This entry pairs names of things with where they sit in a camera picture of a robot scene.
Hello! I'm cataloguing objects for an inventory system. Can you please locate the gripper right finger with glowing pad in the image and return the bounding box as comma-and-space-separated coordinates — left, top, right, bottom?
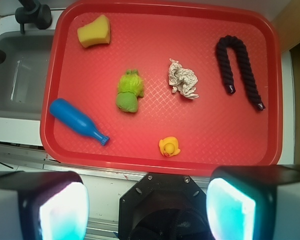
206, 164, 300, 240

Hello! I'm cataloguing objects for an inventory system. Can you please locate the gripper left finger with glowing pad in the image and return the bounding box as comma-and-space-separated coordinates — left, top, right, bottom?
0, 171, 89, 240

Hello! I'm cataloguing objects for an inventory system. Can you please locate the green fuzzy sponge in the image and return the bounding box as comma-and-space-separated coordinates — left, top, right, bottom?
115, 69, 144, 113

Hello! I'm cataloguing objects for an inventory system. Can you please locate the yellow sponge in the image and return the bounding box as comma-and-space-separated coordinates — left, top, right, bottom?
77, 14, 111, 48

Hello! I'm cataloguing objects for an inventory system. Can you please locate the blue plastic bottle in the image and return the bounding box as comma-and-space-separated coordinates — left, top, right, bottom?
49, 98, 110, 146

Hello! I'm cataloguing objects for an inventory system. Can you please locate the yellow rubber duck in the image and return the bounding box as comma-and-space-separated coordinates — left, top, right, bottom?
158, 136, 181, 157

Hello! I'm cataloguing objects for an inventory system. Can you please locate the grey sink basin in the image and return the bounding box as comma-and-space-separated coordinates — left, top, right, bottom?
0, 30, 55, 120

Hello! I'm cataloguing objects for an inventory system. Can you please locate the red plastic tray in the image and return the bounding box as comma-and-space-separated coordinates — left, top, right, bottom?
40, 0, 283, 176

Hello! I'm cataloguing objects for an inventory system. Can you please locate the crumpled white paper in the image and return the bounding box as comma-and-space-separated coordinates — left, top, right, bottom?
168, 58, 199, 100

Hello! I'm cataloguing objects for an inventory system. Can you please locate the black faucet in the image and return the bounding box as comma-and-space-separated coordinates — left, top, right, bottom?
0, 0, 53, 64

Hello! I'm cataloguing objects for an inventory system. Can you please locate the black twisted rope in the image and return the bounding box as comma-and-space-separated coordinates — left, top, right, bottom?
215, 34, 266, 112

